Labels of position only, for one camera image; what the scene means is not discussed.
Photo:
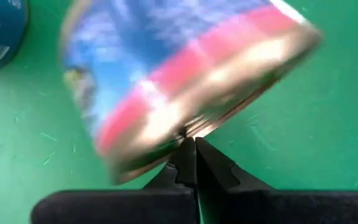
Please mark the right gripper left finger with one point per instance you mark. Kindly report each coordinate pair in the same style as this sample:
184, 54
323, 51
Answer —
120, 208

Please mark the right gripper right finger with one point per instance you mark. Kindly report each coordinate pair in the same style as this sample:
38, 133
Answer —
275, 208

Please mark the blue red label can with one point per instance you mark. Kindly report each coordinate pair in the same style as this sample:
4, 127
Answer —
172, 68

